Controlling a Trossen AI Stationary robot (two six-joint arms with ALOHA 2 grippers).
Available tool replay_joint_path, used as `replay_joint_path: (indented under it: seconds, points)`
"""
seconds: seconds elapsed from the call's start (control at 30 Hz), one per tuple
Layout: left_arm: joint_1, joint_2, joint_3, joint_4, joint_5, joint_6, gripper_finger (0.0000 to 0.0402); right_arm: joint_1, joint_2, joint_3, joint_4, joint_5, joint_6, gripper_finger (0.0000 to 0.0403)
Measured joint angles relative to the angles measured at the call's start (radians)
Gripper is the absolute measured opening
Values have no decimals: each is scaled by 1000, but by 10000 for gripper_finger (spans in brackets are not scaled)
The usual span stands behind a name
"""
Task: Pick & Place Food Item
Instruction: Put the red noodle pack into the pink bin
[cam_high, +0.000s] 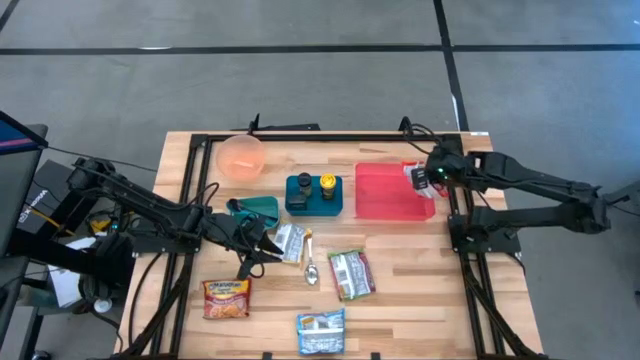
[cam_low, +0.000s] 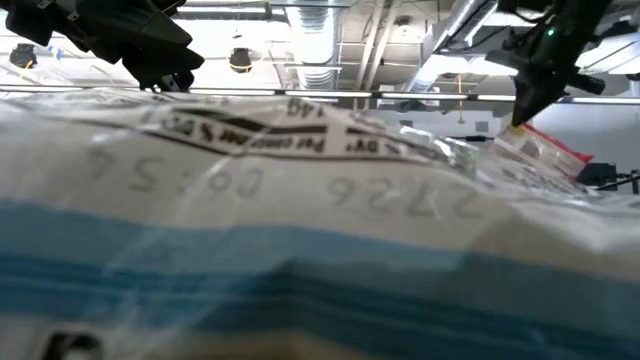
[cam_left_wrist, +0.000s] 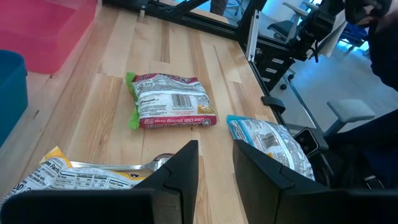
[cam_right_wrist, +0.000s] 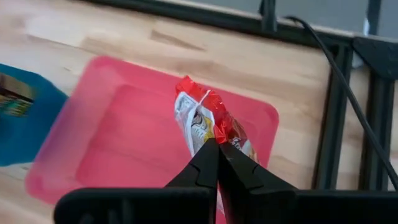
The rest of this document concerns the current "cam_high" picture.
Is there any computer monitor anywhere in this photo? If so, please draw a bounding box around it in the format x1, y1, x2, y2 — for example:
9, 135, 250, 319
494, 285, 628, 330
0, 110, 50, 257

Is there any blue ramen packet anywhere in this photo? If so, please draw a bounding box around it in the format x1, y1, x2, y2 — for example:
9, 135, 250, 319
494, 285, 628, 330
295, 307, 347, 356

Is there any small silver spoon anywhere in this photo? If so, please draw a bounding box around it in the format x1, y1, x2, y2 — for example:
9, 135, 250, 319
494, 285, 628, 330
303, 230, 320, 287

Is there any yellow ramen packet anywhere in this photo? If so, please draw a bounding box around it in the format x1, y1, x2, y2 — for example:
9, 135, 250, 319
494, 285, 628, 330
272, 222, 314, 265

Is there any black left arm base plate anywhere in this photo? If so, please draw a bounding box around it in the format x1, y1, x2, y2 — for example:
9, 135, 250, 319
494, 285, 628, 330
130, 212, 206, 255

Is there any yellow-lid spice jar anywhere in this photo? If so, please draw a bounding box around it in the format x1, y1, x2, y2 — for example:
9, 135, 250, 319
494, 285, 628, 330
319, 172, 338, 201

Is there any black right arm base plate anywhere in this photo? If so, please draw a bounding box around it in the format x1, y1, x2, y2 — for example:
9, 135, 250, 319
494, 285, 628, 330
448, 212, 522, 255

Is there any black cardboard box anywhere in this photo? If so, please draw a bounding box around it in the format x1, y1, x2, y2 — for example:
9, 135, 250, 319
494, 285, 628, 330
17, 159, 106, 236

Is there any black camera mast foot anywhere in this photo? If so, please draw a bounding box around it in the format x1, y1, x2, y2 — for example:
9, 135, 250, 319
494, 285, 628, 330
234, 113, 321, 134

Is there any green ramen packet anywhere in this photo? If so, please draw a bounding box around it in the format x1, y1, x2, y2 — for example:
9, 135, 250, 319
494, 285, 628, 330
327, 248, 377, 303

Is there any white paper sheet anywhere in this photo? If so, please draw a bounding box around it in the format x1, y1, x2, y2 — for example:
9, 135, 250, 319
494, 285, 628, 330
48, 237, 96, 309

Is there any black equipment stand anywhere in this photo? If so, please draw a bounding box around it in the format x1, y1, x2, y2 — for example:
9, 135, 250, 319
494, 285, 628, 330
0, 227, 136, 360

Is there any dark blue plastic tray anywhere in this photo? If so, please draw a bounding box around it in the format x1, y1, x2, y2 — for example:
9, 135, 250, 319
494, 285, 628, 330
284, 174, 344, 218

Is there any orange Maruchan ramen packet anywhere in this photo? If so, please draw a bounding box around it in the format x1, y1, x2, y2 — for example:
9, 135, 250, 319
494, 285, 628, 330
201, 277, 253, 321

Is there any grey chair leg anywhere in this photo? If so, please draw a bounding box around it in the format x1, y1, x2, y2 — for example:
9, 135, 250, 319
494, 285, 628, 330
602, 179, 640, 210

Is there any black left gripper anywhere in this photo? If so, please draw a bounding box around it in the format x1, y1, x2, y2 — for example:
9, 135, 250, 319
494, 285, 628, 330
202, 212, 285, 281

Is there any red plastic tray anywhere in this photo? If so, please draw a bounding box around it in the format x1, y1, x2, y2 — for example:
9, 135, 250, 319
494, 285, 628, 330
354, 162, 436, 222

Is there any teal plastic bin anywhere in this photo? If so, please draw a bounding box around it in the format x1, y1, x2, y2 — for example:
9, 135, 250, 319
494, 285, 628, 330
225, 195, 281, 230

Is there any orange translucent bowl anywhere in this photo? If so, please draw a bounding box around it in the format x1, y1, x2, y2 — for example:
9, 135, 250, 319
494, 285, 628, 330
215, 133, 267, 182

